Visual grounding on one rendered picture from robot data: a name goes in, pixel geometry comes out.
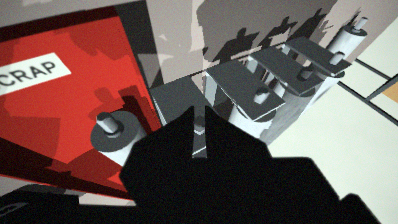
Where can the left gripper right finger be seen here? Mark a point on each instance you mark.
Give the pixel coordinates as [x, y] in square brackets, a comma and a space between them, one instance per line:
[230, 140]

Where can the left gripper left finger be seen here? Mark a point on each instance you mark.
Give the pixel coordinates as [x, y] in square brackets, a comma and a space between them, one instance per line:
[170, 139]

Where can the red scrap tray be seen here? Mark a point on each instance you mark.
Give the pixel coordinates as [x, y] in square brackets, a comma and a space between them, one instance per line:
[52, 89]

